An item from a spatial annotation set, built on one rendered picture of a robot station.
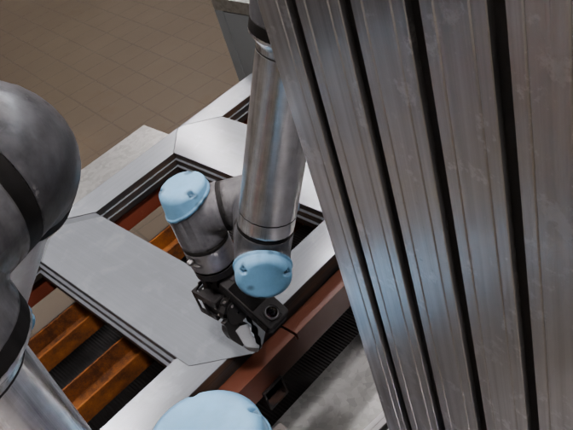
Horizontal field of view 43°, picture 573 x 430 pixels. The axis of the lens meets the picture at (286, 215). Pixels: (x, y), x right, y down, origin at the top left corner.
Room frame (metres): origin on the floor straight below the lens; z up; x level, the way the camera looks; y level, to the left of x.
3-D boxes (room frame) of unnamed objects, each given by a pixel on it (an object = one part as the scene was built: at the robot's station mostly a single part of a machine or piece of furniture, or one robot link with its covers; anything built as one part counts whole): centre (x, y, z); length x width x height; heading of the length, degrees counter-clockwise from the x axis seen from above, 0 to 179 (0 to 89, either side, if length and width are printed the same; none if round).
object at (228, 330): (0.85, 0.14, 1.00); 0.05 x 0.02 x 0.09; 126
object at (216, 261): (0.87, 0.13, 1.14); 0.08 x 0.08 x 0.05
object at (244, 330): (0.87, 0.15, 0.95); 0.06 x 0.03 x 0.09; 36
